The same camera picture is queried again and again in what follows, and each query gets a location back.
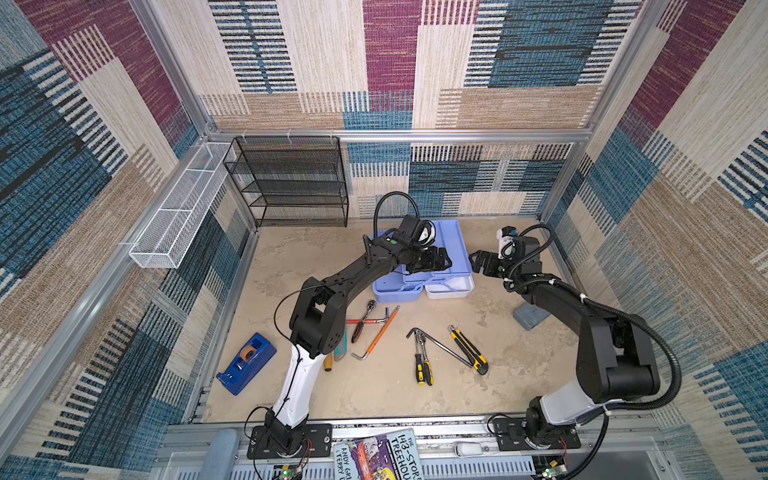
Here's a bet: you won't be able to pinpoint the black wire mesh shelf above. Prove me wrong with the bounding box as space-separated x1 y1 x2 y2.
224 136 349 227

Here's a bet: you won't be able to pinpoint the red hex key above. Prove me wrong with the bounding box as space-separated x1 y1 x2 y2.
345 308 390 325

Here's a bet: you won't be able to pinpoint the red handled pliers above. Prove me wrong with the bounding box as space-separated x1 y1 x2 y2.
351 300 377 343

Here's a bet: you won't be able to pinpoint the grey sponge block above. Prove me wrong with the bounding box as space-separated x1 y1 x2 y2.
513 303 550 331

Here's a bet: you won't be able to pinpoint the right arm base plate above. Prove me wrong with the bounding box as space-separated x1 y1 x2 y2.
490 416 582 451

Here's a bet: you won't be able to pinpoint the yellow black utility knife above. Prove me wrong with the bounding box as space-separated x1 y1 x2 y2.
449 325 489 375

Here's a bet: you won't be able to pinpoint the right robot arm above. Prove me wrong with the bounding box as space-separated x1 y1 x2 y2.
468 226 682 449

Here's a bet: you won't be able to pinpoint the yellow handled pliers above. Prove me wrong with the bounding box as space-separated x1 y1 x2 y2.
419 339 434 386

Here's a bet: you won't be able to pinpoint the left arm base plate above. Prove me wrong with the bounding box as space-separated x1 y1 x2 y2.
246 423 333 460

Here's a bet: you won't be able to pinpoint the black hex key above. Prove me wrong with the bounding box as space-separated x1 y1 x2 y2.
406 327 473 368

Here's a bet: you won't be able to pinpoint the white wire mesh basket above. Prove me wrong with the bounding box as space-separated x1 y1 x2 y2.
129 142 229 269

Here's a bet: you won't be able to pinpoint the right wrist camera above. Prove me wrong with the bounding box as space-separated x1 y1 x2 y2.
496 226 517 259

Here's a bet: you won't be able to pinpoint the blue tape dispenser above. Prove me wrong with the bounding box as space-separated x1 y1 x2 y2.
216 333 276 396

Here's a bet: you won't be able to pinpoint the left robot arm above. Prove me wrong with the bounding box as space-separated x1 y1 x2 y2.
262 191 452 455

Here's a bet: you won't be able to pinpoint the teal utility knife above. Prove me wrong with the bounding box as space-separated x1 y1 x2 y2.
333 330 348 362

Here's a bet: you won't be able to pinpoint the colourful treehouse book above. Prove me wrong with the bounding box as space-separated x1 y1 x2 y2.
332 428 424 480

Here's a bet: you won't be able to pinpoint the white and blue toolbox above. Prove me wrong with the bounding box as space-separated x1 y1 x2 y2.
373 220 475 303

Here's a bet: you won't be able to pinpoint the orange hex key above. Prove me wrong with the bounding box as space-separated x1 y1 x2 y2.
352 305 401 361

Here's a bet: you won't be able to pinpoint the black yellow screwdriver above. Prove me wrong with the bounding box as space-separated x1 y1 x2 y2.
415 336 426 385

